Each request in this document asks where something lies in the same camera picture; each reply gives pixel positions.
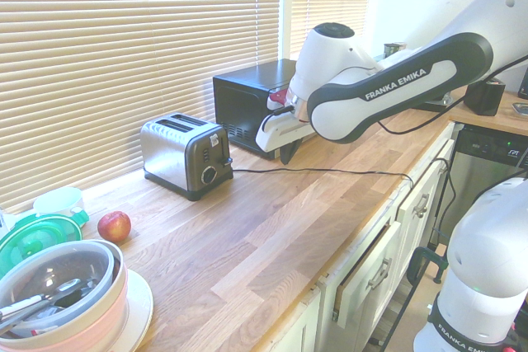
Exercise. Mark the green plastic lid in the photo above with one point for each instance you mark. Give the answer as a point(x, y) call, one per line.
point(37, 232)

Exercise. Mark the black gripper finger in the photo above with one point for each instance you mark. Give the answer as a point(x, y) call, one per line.
point(298, 146)
point(287, 155)

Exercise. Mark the green clamp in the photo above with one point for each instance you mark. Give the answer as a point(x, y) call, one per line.
point(425, 253)

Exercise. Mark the white cabinet drawer front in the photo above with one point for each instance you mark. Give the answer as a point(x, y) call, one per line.
point(297, 323)

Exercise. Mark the stainless steel dishwasher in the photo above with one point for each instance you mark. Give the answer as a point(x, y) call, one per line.
point(482, 158)

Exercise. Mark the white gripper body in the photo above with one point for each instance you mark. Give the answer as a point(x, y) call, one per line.
point(272, 137)

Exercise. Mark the white plate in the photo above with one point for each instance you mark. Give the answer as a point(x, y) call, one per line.
point(142, 311)

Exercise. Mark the wide beige window blinds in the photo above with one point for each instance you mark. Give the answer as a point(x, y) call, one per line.
point(123, 38)

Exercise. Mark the pink bowl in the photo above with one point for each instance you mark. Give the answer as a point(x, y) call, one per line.
point(111, 306)

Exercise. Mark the stainless steel black microwave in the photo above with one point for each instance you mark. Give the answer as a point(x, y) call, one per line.
point(239, 96)

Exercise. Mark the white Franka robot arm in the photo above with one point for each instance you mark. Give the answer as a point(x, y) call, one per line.
point(392, 88)

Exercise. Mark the red apple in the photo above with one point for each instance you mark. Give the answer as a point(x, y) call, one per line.
point(114, 226)

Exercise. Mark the metal kitchen utensils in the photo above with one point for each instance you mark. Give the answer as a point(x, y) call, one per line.
point(45, 300)

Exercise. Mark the black box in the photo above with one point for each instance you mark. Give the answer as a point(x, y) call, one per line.
point(484, 98)

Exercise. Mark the white mug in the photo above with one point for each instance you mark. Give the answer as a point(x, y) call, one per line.
point(57, 201)

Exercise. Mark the stainless steel two-slot toaster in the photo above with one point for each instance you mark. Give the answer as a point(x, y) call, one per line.
point(173, 150)

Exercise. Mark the open white drawer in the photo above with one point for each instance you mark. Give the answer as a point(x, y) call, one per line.
point(367, 273)

